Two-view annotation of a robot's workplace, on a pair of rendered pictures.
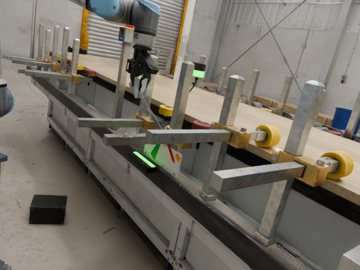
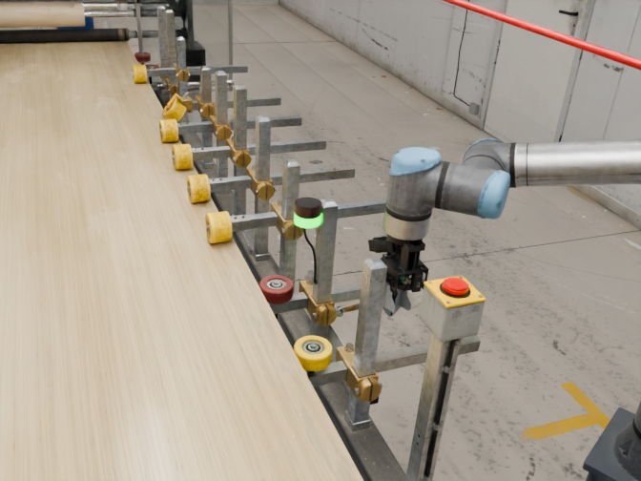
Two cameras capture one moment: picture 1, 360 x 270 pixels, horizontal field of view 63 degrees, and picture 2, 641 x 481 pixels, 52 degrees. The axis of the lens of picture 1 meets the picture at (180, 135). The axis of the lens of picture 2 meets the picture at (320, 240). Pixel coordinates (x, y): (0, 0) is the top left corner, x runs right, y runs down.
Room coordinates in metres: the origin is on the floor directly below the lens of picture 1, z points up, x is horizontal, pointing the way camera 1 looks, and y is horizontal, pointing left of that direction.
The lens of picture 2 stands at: (2.40, 0.40, 1.76)
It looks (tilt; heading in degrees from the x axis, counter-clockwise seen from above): 29 degrees down; 197
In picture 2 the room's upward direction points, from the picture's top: 4 degrees clockwise
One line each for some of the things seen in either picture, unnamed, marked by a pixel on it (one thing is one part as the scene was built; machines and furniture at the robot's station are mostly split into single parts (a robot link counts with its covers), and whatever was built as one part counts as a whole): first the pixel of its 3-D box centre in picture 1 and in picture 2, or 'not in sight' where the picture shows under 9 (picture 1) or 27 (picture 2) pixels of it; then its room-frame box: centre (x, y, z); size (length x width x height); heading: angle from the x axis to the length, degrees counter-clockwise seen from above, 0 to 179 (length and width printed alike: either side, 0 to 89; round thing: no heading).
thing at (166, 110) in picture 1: (166, 117); (312, 366); (1.36, 0.08, 0.85); 0.08 x 0.08 x 0.11
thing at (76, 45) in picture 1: (73, 73); not in sight; (2.09, 0.83, 0.86); 0.04 x 0.04 x 0.48; 40
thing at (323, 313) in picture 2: (178, 136); (316, 302); (1.12, 0.01, 0.85); 0.14 x 0.06 x 0.05; 40
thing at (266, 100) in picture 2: not in sight; (237, 103); (0.06, -0.71, 0.95); 0.37 x 0.03 x 0.03; 130
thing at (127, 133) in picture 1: (127, 132); not in sight; (0.95, 0.18, 0.87); 0.09 x 0.07 x 0.02; 130
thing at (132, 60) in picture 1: (140, 61); (403, 260); (1.25, 0.22, 1.09); 0.09 x 0.08 x 0.12; 40
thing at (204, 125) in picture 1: (200, 135); (276, 302); (1.17, -0.08, 0.85); 0.08 x 0.08 x 0.11
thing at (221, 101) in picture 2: not in sight; (221, 137); (0.37, -0.62, 0.92); 0.04 x 0.04 x 0.48; 40
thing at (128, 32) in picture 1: (128, 36); (450, 309); (1.52, 0.35, 1.18); 0.07 x 0.07 x 0.08; 40
